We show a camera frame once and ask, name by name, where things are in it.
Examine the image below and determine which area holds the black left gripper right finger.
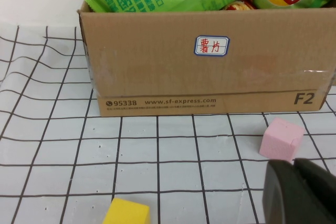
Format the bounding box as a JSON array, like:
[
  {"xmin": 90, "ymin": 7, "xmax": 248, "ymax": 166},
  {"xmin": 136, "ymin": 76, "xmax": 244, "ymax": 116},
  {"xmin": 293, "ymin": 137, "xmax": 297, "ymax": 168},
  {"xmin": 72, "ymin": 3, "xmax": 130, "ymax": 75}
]
[{"xmin": 292, "ymin": 157, "xmax": 336, "ymax": 224}]

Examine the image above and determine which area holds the white blue-edged label sticker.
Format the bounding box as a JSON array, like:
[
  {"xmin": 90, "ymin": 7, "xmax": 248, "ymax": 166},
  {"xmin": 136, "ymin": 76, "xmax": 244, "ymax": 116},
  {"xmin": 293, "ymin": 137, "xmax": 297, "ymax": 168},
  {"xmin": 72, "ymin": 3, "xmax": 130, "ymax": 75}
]
[{"xmin": 193, "ymin": 35, "xmax": 230, "ymax": 57}]

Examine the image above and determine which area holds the cardboard box marked F2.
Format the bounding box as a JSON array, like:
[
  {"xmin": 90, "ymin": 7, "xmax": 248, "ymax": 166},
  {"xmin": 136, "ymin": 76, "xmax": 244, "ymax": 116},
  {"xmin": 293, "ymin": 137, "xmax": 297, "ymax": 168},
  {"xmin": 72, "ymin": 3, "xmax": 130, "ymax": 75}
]
[{"xmin": 77, "ymin": 0, "xmax": 336, "ymax": 118}]

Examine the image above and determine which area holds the yellow foam cube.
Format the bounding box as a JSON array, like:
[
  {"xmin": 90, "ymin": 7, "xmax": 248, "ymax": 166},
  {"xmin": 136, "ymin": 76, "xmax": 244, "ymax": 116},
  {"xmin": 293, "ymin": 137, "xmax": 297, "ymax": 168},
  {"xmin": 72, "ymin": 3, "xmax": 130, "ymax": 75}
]
[{"xmin": 101, "ymin": 198, "xmax": 151, "ymax": 224}]

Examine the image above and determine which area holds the white black-grid tablecloth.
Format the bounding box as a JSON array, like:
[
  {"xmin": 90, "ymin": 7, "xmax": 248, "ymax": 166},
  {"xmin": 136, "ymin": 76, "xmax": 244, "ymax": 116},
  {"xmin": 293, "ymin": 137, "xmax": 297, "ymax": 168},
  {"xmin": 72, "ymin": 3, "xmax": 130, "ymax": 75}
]
[{"xmin": 0, "ymin": 26, "xmax": 336, "ymax": 224}]

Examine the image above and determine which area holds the pink foam cube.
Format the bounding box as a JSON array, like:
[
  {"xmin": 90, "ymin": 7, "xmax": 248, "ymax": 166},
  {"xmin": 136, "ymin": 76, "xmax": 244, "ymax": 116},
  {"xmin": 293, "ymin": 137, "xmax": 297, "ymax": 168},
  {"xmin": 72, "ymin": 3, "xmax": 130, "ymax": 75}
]
[{"xmin": 259, "ymin": 118, "xmax": 305, "ymax": 163}]

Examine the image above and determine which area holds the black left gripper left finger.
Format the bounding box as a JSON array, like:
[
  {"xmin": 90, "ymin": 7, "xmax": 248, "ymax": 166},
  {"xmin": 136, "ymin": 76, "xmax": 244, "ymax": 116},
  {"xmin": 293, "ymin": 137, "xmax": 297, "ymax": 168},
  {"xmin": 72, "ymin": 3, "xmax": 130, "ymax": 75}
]
[{"xmin": 262, "ymin": 159, "xmax": 329, "ymax": 224}]

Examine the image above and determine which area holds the red fries snack bag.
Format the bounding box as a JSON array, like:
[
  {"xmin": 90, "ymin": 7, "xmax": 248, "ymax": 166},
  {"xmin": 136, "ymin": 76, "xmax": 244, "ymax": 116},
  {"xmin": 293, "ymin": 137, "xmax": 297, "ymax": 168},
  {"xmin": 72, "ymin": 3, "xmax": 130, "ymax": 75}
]
[{"xmin": 223, "ymin": 0, "xmax": 259, "ymax": 11}]

